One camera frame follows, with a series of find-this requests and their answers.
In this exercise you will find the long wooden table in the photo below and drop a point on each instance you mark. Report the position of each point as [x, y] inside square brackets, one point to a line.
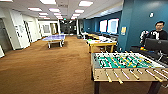
[91, 35]

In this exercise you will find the yellow edged white table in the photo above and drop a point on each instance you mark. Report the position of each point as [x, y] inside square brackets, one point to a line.
[100, 42]

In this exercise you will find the dark bowl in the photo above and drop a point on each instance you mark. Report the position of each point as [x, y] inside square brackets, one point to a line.
[106, 39]

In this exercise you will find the blue ping pong table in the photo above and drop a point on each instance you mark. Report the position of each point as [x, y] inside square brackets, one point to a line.
[54, 38]

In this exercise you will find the foosball table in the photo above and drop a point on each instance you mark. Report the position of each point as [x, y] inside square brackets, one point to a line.
[126, 71]

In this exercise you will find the black wheeled cart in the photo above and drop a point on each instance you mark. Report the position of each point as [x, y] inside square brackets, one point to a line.
[151, 53]

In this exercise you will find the black monitor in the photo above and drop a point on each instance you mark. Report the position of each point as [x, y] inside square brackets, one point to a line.
[156, 45]

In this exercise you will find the person in dark top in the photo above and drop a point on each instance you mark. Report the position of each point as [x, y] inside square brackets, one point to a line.
[159, 32]

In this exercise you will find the grey wall whiteboard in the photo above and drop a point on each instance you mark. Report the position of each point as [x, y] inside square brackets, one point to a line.
[46, 29]

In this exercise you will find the yellow wall sign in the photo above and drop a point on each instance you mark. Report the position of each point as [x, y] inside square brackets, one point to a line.
[123, 30]

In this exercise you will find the paper wall notices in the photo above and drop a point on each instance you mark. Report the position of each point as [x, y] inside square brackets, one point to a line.
[20, 29]

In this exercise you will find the round white wall device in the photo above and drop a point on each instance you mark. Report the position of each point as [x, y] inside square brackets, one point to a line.
[151, 14]

